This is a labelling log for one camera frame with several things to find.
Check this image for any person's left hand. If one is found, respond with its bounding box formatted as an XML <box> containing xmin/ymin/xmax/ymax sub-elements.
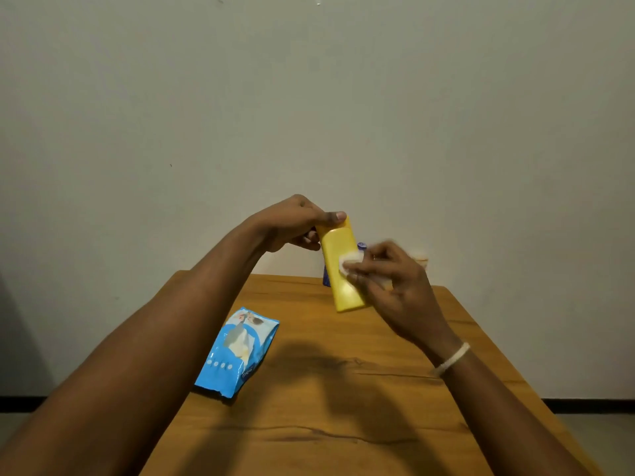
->
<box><xmin>253</xmin><ymin>194</ymin><xmax>348</xmax><ymax>253</ymax></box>

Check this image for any white string bracelet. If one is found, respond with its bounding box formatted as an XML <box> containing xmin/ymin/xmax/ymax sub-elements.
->
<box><xmin>433</xmin><ymin>341</ymin><xmax>471</xmax><ymax>378</ymax></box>

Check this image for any blue wet wipes packet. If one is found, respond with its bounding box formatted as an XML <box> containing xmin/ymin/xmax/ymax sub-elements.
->
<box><xmin>194</xmin><ymin>307</ymin><xmax>280</xmax><ymax>400</ymax></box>

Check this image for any white wet wipe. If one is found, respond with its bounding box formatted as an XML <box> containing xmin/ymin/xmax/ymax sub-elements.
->
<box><xmin>338</xmin><ymin>250</ymin><xmax>393</xmax><ymax>291</ymax></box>

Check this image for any person's left forearm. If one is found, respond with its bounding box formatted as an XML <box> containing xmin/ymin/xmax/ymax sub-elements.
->
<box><xmin>0</xmin><ymin>218</ymin><xmax>269</xmax><ymax>476</ymax></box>

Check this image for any yellow bottle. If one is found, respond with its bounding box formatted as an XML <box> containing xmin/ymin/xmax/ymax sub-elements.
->
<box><xmin>315</xmin><ymin>216</ymin><xmax>370</xmax><ymax>313</ymax></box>

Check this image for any wooden table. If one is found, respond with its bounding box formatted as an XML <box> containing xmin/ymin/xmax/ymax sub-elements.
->
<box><xmin>141</xmin><ymin>270</ymin><xmax>604</xmax><ymax>476</ymax></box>

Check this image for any person's right hand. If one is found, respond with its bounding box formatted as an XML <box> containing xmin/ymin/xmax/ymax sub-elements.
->
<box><xmin>342</xmin><ymin>240</ymin><xmax>462</xmax><ymax>365</ymax></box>

